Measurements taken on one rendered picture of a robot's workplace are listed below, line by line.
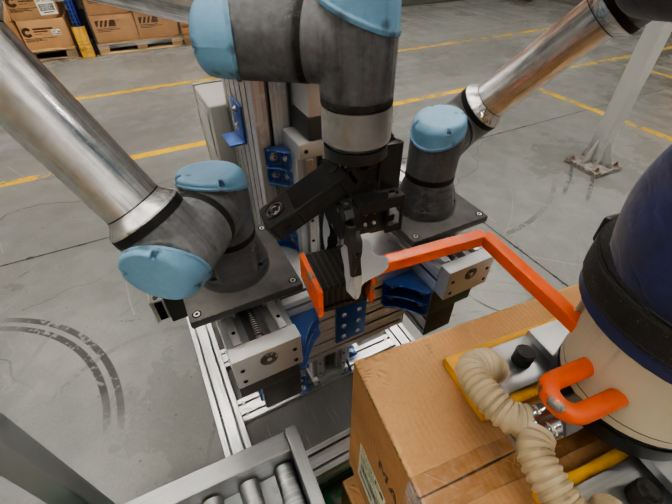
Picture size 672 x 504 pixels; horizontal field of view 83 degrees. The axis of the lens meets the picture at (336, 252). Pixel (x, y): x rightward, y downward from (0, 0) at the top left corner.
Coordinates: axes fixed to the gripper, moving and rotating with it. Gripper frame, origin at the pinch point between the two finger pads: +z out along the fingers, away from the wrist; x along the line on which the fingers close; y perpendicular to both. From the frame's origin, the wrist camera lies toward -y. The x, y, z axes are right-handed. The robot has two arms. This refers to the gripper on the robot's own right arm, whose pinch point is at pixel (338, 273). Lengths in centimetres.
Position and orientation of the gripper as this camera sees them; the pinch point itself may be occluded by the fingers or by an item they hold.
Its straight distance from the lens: 54.8
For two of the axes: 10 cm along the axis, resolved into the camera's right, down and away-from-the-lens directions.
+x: -3.6, -6.2, 7.0
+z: 0.1, 7.5, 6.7
